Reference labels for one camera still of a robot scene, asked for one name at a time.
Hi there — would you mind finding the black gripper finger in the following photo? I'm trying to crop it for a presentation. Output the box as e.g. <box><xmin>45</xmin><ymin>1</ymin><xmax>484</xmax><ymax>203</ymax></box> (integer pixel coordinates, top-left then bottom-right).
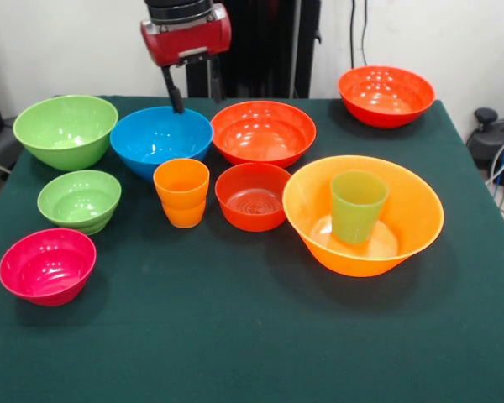
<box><xmin>208</xmin><ymin>56</ymin><xmax>226</xmax><ymax>104</ymax></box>
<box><xmin>159</xmin><ymin>65</ymin><xmax>186</xmax><ymax>115</ymax></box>

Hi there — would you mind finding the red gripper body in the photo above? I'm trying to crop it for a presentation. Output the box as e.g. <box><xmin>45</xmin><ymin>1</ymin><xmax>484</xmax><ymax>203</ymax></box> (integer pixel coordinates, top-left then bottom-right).
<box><xmin>140</xmin><ymin>3</ymin><xmax>233</xmax><ymax>68</ymax></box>

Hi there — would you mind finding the blue bowl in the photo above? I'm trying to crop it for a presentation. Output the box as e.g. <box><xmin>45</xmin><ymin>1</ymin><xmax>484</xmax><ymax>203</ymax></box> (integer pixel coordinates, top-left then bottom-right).
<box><xmin>109</xmin><ymin>106</ymin><xmax>214</xmax><ymax>181</ymax></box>

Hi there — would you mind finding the large green bowl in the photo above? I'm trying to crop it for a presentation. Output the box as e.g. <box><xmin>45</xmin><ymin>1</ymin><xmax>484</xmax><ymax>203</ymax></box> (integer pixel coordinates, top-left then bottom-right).
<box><xmin>12</xmin><ymin>94</ymin><xmax>119</xmax><ymax>172</ymax></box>

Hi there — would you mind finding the small green bowl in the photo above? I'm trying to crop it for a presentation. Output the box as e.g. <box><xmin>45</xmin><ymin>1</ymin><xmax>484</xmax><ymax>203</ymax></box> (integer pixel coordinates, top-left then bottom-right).
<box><xmin>36</xmin><ymin>170</ymin><xmax>123</xmax><ymax>236</ymax></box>

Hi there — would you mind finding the large red bowl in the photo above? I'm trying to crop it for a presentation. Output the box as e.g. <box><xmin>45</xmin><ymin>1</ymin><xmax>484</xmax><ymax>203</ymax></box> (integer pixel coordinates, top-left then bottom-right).
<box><xmin>210</xmin><ymin>99</ymin><xmax>318</xmax><ymax>168</ymax></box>
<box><xmin>338</xmin><ymin>65</ymin><xmax>437</xmax><ymax>129</ymax></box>

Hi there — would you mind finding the green cup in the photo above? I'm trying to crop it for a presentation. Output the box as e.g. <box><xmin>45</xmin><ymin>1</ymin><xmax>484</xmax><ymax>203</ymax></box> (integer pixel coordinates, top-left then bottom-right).
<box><xmin>329</xmin><ymin>169</ymin><xmax>390</xmax><ymax>245</ymax></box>

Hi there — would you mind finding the pink bowl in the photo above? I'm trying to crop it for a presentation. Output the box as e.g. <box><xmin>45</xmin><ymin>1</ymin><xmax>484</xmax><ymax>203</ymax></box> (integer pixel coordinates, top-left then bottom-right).
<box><xmin>0</xmin><ymin>228</ymin><xmax>97</xmax><ymax>308</ymax></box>

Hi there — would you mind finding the large orange bowl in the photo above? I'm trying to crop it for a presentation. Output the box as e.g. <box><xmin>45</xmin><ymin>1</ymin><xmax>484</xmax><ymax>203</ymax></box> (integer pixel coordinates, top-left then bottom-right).
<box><xmin>281</xmin><ymin>154</ymin><xmax>445</xmax><ymax>278</ymax></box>

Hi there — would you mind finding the orange cup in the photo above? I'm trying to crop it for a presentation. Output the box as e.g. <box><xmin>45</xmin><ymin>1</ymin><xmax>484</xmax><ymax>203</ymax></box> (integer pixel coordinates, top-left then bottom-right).
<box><xmin>152</xmin><ymin>158</ymin><xmax>211</xmax><ymax>230</ymax></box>

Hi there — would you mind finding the small red bowl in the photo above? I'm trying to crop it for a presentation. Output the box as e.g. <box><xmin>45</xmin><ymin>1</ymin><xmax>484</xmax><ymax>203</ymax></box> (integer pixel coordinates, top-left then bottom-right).
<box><xmin>214</xmin><ymin>162</ymin><xmax>293</xmax><ymax>233</ymax></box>

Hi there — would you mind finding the dark green table cloth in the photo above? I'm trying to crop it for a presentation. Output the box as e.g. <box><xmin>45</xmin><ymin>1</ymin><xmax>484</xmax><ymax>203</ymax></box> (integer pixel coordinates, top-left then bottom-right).
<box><xmin>0</xmin><ymin>95</ymin><xmax>504</xmax><ymax>403</ymax></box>

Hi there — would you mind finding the thick black wall cable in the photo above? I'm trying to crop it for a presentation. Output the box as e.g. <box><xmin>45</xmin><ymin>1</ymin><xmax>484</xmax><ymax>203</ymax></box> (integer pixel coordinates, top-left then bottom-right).
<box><xmin>349</xmin><ymin>0</ymin><xmax>358</xmax><ymax>71</ymax></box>

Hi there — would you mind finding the thin black wall cable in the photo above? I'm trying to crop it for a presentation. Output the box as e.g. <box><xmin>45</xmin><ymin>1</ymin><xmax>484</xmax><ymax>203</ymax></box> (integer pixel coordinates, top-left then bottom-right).
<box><xmin>360</xmin><ymin>0</ymin><xmax>370</xmax><ymax>68</ymax></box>

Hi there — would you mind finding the white and blue cable bundle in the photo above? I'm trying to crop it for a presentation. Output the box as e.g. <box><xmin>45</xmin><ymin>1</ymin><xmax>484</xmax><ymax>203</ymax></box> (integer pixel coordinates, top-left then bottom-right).
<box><xmin>485</xmin><ymin>130</ymin><xmax>504</xmax><ymax>228</ymax></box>

